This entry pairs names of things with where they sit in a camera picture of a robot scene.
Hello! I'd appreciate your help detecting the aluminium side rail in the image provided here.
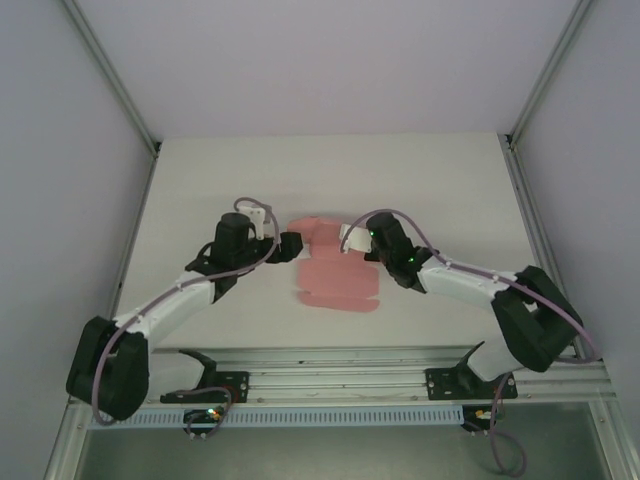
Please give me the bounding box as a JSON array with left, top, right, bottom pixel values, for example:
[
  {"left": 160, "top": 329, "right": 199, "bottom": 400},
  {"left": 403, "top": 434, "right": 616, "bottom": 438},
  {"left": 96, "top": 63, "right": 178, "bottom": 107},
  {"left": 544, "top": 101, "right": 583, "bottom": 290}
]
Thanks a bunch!
[
  {"left": 43, "top": 144, "right": 162, "bottom": 480},
  {"left": 503, "top": 134, "right": 640, "bottom": 480}
]

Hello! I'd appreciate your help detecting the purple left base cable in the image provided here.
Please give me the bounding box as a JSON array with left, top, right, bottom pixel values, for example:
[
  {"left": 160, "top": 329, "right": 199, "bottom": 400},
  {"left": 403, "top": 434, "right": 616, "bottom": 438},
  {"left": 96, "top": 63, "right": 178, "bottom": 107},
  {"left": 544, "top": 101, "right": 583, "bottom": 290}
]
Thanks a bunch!
[{"left": 185, "top": 385, "right": 236, "bottom": 442}]

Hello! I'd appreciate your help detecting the pink paper box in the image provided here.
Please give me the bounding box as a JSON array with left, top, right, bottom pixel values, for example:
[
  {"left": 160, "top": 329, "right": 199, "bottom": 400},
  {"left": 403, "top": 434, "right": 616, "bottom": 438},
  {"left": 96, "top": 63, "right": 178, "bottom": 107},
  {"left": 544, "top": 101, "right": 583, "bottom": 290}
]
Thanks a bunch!
[{"left": 288, "top": 214, "right": 384, "bottom": 315}]

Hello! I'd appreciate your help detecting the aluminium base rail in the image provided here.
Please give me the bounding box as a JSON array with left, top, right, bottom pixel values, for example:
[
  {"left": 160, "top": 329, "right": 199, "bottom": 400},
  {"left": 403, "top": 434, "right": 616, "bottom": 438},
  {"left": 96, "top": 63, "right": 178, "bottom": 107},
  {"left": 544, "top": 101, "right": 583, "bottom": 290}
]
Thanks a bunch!
[{"left": 147, "top": 343, "right": 614, "bottom": 404}]

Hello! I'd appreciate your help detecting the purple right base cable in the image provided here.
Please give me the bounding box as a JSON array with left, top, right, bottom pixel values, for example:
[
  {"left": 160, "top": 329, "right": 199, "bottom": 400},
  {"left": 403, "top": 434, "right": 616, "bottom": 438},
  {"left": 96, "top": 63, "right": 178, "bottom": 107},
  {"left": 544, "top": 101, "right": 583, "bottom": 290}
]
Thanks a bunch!
[{"left": 491, "top": 372, "right": 530, "bottom": 474}]

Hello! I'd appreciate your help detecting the aluminium frame post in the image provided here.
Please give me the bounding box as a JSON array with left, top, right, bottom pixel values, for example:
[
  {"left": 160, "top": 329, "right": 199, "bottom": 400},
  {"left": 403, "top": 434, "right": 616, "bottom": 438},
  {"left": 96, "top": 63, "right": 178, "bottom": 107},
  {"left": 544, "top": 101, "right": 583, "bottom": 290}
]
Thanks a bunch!
[
  {"left": 503, "top": 0, "right": 597, "bottom": 149},
  {"left": 63, "top": 0, "right": 162, "bottom": 154}
]

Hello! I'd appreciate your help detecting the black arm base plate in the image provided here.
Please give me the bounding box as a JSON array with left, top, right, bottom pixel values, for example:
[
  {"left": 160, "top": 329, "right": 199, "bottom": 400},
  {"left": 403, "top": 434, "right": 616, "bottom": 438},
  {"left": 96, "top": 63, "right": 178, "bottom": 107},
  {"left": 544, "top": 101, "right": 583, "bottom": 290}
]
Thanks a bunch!
[
  {"left": 424, "top": 367, "right": 519, "bottom": 401},
  {"left": 159, "top": 369, "right": 251, "bottom": 404}
]

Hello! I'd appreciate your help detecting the slotted light blue cable duct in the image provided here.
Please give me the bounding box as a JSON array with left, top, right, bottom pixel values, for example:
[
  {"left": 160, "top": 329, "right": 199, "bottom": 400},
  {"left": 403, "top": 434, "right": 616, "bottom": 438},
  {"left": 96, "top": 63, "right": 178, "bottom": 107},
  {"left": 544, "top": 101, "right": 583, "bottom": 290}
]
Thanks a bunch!
[{"left": 113, "top": 403, "right": 465, "bottom": 427}]

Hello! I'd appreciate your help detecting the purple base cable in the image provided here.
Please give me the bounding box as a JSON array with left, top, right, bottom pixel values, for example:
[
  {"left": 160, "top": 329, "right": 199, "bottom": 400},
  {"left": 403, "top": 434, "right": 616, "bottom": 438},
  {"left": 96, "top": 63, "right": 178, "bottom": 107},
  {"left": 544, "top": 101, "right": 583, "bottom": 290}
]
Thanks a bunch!
[
  {"left": 185, "top": 385, "right": 236, "bottom": 442},
  {"left": 491, "top": 372, "right": 530, "bottom": 474}
]

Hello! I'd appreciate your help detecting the small electronics board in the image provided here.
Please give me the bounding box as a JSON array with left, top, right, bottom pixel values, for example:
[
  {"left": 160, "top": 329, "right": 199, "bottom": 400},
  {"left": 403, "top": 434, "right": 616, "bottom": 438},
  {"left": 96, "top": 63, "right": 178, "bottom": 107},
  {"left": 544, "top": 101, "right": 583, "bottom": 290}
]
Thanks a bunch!
[
  {"left": 461, "top": 405, "right": 502, "bottom": 434},
  {"left": 183, "top": 407, "right": 224, "bottom": 434}
]

